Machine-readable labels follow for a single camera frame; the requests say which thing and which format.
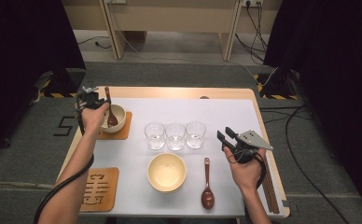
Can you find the beige wooden desk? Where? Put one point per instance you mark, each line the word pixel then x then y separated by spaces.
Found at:
pixel 169 18

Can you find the cream bowl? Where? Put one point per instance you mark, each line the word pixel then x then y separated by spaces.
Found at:
pixel 166 171
pixel 120 116
pixel 166 191

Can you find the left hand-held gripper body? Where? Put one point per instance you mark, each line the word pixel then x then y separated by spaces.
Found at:
pixel 90 99

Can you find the black curtain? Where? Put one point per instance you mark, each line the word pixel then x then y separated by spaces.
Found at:
pixel 20 62
pixel 341 77

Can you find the white wall socket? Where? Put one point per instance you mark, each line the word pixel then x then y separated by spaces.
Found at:
pixel 252 2

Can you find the wooden cut-pattern coaster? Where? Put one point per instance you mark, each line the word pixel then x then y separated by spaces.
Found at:
pixel 124 132
pixel 106 189

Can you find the clear glass cup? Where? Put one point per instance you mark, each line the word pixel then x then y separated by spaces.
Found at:
pixel 175 137
pixel 195 134
pixel 154 135

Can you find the black stand base striped tape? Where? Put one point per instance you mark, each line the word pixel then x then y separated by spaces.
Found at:
pixel 275 85
pixel 64 84

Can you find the brown wooden spoon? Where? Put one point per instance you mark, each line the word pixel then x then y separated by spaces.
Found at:
pixel 207 197
pixel 112 120

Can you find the person's right hand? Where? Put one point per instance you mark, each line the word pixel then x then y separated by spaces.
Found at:
pixel 247 174

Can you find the person's left hand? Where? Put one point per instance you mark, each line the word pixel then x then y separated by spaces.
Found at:
pixel 93 119

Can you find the row of brown chopsticks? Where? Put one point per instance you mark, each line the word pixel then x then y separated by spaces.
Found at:
pixel 271 196

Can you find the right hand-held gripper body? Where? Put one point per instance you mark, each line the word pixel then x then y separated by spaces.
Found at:
pixel 246 149

